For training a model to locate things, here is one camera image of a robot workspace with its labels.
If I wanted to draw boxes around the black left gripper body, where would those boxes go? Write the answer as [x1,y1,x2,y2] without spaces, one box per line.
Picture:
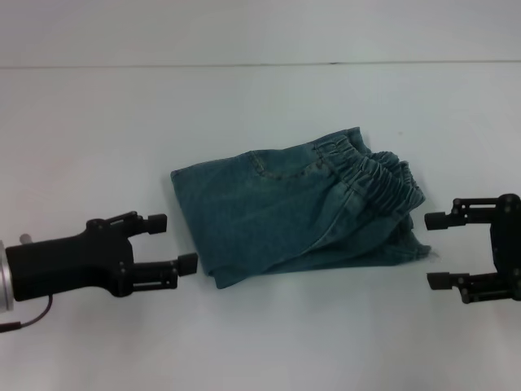
[4,218,138,303]

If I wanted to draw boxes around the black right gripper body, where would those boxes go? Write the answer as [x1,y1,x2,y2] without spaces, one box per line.
[486,192,521,305]

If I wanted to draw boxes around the blue denim shorts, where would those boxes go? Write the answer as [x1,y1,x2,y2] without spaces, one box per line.
[169,125,434,291]

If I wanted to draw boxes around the dark left gripper cable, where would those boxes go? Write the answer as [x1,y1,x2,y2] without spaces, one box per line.
[0,292,56,332]

